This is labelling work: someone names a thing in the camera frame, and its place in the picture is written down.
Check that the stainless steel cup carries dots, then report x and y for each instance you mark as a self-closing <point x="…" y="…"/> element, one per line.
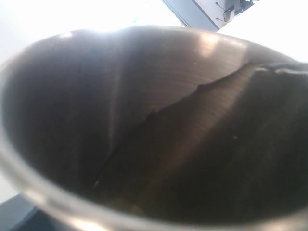
<point x="153" y="128"/>

